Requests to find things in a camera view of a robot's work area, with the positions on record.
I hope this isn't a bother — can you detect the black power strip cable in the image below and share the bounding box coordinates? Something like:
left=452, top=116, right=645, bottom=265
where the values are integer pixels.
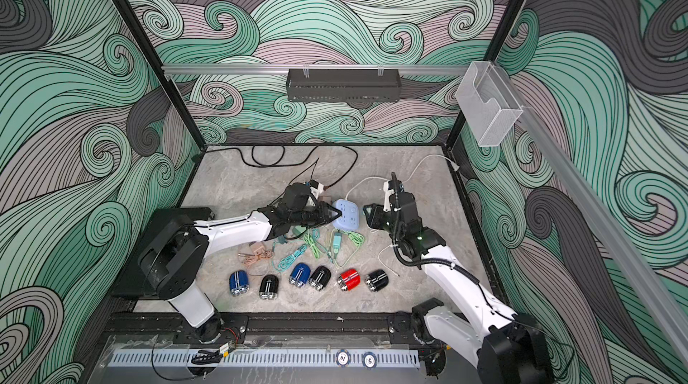
left=203, top=144, right=359, bottom=191

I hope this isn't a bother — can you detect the black wall shelf tray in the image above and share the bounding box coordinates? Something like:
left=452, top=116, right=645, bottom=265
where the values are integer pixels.
left=286, top=68, right=402, bottom=103

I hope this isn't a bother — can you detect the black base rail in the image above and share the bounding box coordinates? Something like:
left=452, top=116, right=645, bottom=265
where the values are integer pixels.
left=101, top=310, right=533, bottom=345

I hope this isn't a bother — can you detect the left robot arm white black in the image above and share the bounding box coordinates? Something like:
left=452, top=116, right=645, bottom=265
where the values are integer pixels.
left=137, top=199, right=342, bottom=344

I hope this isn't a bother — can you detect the pink USB cable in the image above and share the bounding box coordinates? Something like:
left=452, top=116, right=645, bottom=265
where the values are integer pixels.
left=237, top=241, right=278, bottom=267

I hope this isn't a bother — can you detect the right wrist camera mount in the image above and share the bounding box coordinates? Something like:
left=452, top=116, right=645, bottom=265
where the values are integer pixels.
left=383, top=180, right=403, bottom=213

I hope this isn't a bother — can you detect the aluminium wall rail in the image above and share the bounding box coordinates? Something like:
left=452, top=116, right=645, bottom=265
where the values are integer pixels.
left=162, top=63, right=471, bottom=77

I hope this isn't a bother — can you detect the white USB cable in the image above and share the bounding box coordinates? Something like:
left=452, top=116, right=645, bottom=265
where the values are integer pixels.
left=375, top=243, right=401, bottom=278

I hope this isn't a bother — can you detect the pink USB charger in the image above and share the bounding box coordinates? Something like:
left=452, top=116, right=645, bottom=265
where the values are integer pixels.
left=250, top=242, right=268, bottom=257

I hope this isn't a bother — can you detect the light green USB cable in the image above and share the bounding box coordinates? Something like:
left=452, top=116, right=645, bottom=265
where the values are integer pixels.
left=300, top=227, right=331, bottom=261

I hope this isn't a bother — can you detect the perforated white cable duct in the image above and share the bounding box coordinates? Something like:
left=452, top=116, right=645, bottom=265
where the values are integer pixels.
left=107, top=348, right=421, bottom=369

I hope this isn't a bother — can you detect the white power strip cable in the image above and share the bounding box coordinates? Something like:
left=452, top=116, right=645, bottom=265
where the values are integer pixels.
left=343, top=152, right=460, bottom=202

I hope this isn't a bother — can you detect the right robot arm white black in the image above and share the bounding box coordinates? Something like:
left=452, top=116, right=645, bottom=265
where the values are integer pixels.
left=363, top=191, right=555, bottom=383

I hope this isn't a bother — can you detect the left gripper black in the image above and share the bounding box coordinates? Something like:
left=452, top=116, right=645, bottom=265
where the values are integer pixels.
left=287, top=203, right=341, bottom=230

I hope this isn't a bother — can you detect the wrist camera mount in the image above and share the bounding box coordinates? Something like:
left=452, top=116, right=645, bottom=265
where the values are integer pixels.
left=283, top=180, right=325, bottom=208
left=383, top=180, right=403, bottom=213

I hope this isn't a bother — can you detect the clear acrylic wall holder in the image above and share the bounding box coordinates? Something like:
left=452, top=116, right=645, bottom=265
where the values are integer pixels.
left=455, top=61, right=523, bottom=147

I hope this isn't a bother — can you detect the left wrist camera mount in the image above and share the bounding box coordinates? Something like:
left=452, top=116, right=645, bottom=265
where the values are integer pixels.
left=283, top=180, right=325, bottom=208

